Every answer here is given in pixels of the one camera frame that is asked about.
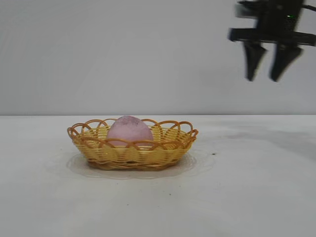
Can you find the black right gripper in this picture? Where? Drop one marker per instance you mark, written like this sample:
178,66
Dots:
276,22

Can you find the pink peach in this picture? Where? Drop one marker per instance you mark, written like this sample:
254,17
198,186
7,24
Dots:
129,130

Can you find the yellow woven wicker basket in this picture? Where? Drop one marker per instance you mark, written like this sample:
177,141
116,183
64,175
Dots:
138,155

